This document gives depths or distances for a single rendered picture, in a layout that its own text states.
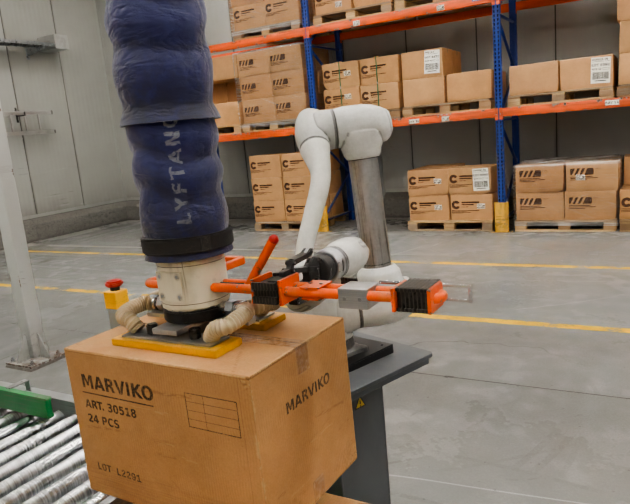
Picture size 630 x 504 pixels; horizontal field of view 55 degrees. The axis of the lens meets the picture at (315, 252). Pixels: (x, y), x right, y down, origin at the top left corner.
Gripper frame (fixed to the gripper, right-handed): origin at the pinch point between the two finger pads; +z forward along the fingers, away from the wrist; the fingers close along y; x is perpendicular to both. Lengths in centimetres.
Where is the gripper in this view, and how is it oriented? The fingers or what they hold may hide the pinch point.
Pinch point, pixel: (281, 288)
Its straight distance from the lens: 141.1
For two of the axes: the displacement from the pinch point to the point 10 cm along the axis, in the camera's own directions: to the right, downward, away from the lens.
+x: -8.7, -0.2, 5.0
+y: 0.9, 9.8, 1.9
